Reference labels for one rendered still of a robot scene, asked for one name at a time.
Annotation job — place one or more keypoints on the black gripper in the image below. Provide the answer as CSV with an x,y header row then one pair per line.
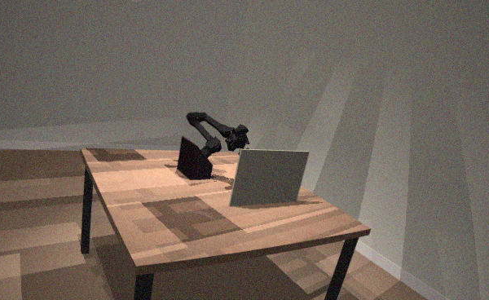
x,y
241,138

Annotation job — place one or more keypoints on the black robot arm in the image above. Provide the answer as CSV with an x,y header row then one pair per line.
x,y
213,144

